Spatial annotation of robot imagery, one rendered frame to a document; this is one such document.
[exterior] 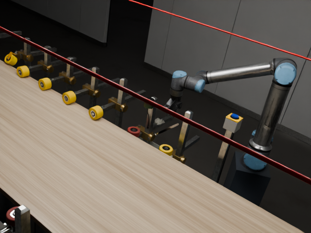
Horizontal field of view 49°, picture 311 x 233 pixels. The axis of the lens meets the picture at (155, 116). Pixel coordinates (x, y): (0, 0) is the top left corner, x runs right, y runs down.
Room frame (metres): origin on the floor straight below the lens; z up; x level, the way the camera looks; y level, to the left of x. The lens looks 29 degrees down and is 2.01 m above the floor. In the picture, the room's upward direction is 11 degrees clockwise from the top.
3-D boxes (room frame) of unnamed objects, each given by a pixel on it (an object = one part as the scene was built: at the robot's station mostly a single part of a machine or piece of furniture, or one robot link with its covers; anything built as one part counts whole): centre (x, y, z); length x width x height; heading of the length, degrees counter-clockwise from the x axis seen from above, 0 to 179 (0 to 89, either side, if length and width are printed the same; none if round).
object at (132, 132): (1.79, 0.12, 0.85); 0.08 x 0.08 x 0.11
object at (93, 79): (2.12, 0.45, 0.89); 0.04 x 0.04 x 0.48; 58
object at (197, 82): (2.13, -0.22, 1.14); 0.12 x 0.12 x 0.09; 72
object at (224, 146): (1.59, -0.41, 0.92); 0.05 x 0.05 x 0.45; 58
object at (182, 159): (1.74, -0.17, 0.80); 0.14 x 0.06 x 0.05; 58
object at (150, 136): (1.86, 0.05, 0.84); 0.14 x 0.06 x 0.05; 58
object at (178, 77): (2.15, -0.11, 1.13); 0.10 x 0.09 x 0.12; 72
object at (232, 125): (1.59, -0.41, 1.18); 0.07 x 0.07 x 0.08; 58
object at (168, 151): (1.65, -0.10, 0.85); 0.08 x 0.08 x 0.11
